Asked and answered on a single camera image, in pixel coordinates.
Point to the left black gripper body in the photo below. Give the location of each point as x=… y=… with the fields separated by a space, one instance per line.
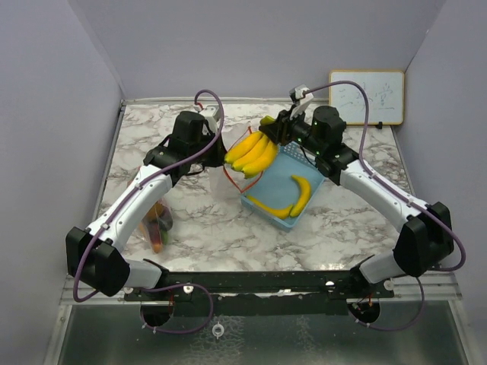
x=212 y=159

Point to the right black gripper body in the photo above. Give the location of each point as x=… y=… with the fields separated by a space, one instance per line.
x=299 y=131

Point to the single yellow banana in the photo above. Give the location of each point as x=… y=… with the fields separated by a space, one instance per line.
x=305 y=195

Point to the clear zip bag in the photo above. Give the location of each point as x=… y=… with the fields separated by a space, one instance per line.
x=228 y=181
x=156 y=224

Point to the yellow banana bunch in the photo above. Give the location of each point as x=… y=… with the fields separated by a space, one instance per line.
x=252 y=155

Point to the blue perforated plastic basket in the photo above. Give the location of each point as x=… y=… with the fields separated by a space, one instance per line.
x=276 y=189

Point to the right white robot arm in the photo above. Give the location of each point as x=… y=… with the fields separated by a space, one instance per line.
x=423 y=228

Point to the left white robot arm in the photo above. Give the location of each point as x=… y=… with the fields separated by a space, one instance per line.
x=94 y=254

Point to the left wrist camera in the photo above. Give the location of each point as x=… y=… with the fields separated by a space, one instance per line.
x=212 y=113

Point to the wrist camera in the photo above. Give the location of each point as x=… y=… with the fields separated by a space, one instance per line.
x=301 y=97
x=212 y=113

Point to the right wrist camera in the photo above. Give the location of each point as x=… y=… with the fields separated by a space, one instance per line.
x=301 y=97

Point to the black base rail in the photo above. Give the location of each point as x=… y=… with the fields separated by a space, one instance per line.
x=257 y=293

